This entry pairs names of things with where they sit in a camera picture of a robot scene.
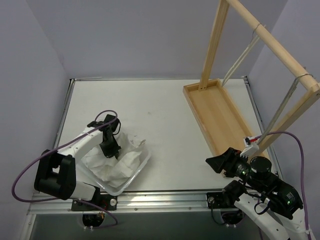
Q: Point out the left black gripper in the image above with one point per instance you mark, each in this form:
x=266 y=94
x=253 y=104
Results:
x=110 y=148

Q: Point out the cream wooden hanger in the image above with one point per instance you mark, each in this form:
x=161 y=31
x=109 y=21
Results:
x=254 y=39

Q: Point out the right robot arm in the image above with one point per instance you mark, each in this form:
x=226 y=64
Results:
x=272 y=204

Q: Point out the grey hanger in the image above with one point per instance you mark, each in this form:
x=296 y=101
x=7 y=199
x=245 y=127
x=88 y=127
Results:
x=282 y=106

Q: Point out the white pleated skirt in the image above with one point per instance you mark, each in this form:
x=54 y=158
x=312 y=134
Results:
x=116 y=171

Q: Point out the white plastic basket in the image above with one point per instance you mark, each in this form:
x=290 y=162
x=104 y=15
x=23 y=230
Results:
x=81 y=171

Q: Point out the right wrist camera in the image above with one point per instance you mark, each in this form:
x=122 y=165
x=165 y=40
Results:
x=251 y=146

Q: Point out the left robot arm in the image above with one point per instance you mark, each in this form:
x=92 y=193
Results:
x=56 y=172

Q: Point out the aluminium front rail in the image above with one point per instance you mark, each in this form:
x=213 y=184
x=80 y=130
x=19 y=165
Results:
x=137 y=202

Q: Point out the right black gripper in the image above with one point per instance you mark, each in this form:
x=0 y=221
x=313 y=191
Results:
x=230 y=163

